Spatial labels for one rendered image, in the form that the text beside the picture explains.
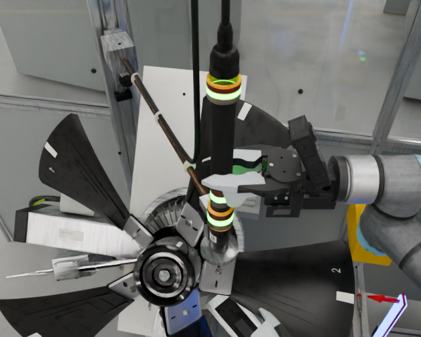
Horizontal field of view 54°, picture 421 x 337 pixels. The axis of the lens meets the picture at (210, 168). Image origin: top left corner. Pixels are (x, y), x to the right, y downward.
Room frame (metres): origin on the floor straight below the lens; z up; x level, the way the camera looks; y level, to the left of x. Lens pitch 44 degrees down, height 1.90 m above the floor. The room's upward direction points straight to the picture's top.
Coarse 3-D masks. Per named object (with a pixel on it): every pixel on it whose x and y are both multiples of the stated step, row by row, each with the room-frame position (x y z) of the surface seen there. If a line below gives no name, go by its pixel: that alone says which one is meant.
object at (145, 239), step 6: (132, 222) 0.50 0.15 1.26; (126, 228) 0.52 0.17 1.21; (132, 228) 0.51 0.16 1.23; (138, 228) 0.49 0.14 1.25; (144, 234) 0.49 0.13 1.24; (150, 234) 0.48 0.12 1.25; (138, 240) 0.50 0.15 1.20; (144, 240) 0.49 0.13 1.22; (150, 240) 0.47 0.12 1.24; (144, 246) 0.50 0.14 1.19
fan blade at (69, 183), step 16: (64, 128) 0.61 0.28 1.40; (80, 128) 0.60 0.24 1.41; (64, 144) 0.61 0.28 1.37; (80, 144) 0.59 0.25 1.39; (48, 160) 0.62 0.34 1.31; (64, 160) 0.60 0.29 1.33; (80, 160) 0.58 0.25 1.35; (96, 160) 0.56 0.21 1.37; (48, 176) 0.62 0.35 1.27; (64, 176) 0.60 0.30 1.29; (80, 176) 0.57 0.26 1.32; (96, 176) 0.55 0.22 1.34; (64, 192) 0.60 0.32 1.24; (80, 192) 0.58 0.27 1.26; (96, 192) 0.55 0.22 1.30; (112, 192) 0.53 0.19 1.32; (96, 208) 0.56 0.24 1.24; (112, 208) 0.52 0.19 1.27
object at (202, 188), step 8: (128, 72) 0.90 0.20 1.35; (144, 96) 0.79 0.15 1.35; (152, 112) 0.73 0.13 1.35; (168, 136) 0.65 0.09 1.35; (176, 152) 0.60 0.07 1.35; (184, 160) 0.57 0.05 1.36; (192, 168) 0.55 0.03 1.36; (192, 176) 0.53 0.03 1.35; (200, 184) 0.51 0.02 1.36; (200, 192) 0.50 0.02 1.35
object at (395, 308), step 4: (400, 296) 0.38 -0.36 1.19; (400, 300) 0.38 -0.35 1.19; (396, 304) 0.38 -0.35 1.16; (400, 304) 0.37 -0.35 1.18; (392, 308) 0.38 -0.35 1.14; (396, 308) 0.37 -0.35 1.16; (400, 308) 0.37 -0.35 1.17; (388, 312) 0.39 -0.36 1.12; (392, 312) 0.38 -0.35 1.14; (396, 312) 0.37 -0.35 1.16; (388, 316) 0.38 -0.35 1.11; (392, 316) 0.37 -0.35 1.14; (384, 320) 0.38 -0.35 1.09; (388, 320) 0.37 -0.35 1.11; (384, 324) 0.38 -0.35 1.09; (388, 324) 0.37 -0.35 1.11; (380, 328) 0.38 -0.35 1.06; (384, 328) 0.37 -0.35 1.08; (376, 332) 0.38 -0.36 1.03; (380, 332) 0.37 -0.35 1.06; (376, 336) 0.38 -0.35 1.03; (380, 336) 0.37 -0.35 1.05
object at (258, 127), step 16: (208, 112) 0.67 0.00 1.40; (256, 112) 0.61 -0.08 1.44; (208, 128) 0.65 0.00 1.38; (240, 128) 0.60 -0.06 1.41; (256, 128) 0.59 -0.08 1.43; (272, 128) 0.57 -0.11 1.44; (208, 144) 0.62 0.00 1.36; (240, 144) 0.57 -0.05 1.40; (272, 144) 0.55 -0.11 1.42; (288, 144) 0.54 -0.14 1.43; (208, 176) 0.56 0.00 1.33; (192, 192) 0.56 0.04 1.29; (208, 192) 0.53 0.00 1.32
